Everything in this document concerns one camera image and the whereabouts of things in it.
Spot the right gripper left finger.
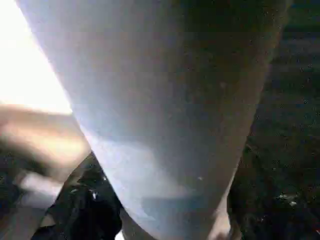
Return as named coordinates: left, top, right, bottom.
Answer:
left=32, top=149, right=124, bottom=240

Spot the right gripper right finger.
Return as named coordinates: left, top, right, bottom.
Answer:
left=227, top=147, right=320, bottom=240

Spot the white plastic table leg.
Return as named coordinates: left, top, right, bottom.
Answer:
left=14, top=0, right=294, bottom=240

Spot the white sideboard cabinet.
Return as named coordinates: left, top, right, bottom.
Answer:
left=0, top=0, right=74, bottom=114

